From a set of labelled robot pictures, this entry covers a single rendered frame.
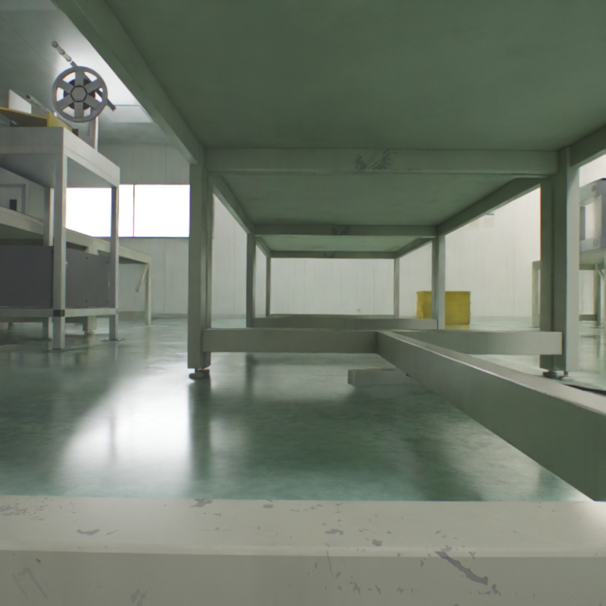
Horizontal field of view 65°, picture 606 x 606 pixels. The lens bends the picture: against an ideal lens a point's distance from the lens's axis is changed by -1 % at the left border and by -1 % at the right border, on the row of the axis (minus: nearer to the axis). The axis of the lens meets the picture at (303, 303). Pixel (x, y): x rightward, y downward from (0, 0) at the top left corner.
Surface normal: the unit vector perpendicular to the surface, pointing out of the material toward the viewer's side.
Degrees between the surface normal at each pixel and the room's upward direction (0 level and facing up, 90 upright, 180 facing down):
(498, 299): 90
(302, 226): 90
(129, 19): 180
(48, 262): 90
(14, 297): 90
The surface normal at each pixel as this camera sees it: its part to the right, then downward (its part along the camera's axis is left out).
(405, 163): 0.00, 0.00
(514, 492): 0.01, -1.00
